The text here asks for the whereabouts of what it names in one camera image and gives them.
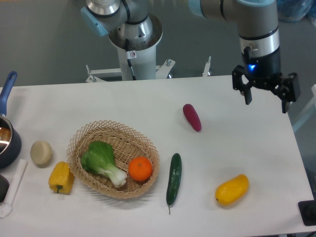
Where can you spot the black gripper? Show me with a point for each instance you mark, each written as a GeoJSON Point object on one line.
{"type": "Point", "coordinates": [265, 73]}

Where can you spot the yellow mango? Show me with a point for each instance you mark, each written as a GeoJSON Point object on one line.
{"type": "Point", "coordinates": [232, 190]}

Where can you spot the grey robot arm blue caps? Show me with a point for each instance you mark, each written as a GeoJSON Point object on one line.
{"type": "Point", "coordinates": [257, 20]}

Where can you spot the purple sweet potato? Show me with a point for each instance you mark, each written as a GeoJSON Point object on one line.
{"type": "Point", "coordinates": [192, 117]}

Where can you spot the blue plastic bag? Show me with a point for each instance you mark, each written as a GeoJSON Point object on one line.
{"type": "Point", "coordinates": [293, 10]}

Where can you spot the black device right edge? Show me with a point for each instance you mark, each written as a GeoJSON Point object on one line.
{"type": "Point", "coordinates": [308, 212]}

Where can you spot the green cucumber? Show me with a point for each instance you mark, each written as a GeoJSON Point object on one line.
{"type": "Point", "coordinates": [175, 174]}

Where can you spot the woven wicker basket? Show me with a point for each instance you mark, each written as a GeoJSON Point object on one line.
{"type": "Point", "coordinates": [127, 144]}

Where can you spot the orange fruit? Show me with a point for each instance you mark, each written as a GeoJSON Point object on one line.
{"type": "Point", "coordinates": [140, 169]}

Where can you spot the green bok choy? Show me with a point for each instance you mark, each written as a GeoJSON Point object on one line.
{"type": "Point", "coordinates": [99, 159]}

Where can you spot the yellow bell pepper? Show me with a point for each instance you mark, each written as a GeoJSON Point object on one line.
{"type": "Point", "coordinates": [61, 179]}

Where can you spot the beige round bun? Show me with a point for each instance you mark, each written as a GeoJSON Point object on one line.
{"type": "Point", "coordinates": [41, 152]}

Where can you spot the dark round object left edge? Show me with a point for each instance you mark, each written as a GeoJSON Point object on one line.
{"type": "Point", "coordinates": [4, 185]}

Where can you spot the white frame right edge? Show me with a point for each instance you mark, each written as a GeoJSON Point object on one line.
{"type": "Point", "coordinates": [306, 112]}

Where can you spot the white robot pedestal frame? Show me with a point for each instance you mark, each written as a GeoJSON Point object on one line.
{"type": "Point", "coordinates": [136, 46]}

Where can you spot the blue saucepan with handle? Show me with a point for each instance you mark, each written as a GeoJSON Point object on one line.
{"type": "Point", "coordinates": [10, 141]}

